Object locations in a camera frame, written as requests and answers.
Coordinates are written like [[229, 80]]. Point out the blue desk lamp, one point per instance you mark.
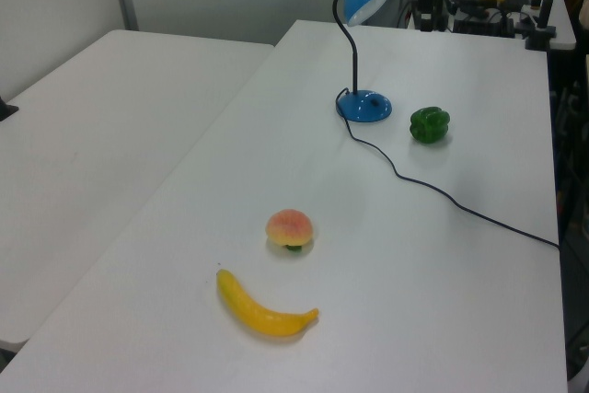
[[363, 105]]

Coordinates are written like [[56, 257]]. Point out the white background desk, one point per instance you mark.
[[565, 20]]

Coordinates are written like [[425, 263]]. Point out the black electronic equipment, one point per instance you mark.
[[483, 20]]

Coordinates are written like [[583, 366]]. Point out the green bell pepper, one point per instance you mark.
[[429, 125]]

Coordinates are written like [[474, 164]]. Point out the peach fruit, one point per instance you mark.
[[290, 227]]

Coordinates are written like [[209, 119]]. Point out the white side table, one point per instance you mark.
[[115, 112]]

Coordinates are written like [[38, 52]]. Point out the yellow banana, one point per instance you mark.
[[257, 315]]

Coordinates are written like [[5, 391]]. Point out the black bracket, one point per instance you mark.
[[7, 110]]

